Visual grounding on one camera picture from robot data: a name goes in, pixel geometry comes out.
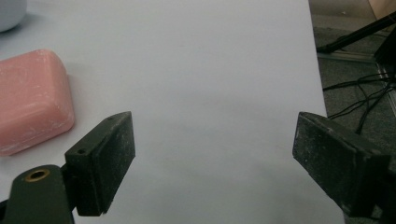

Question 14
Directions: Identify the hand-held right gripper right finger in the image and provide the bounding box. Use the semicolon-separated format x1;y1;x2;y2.
291;111;392;218

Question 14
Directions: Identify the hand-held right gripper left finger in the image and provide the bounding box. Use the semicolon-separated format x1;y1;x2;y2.
64;111;136;217

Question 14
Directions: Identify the pink soap bar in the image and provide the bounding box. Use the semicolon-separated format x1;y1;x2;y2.
0;49;76;157

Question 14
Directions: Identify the black stand leg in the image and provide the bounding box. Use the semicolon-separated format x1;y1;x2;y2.
316;11;396;54

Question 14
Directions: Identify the white bowl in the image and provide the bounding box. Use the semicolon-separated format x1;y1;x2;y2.
0;0;28;34

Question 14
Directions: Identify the black cable bundle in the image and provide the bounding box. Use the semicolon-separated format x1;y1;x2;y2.
322;71;396;135

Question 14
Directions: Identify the metal floor rail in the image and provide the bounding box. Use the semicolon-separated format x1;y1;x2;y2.
317;50;377;64

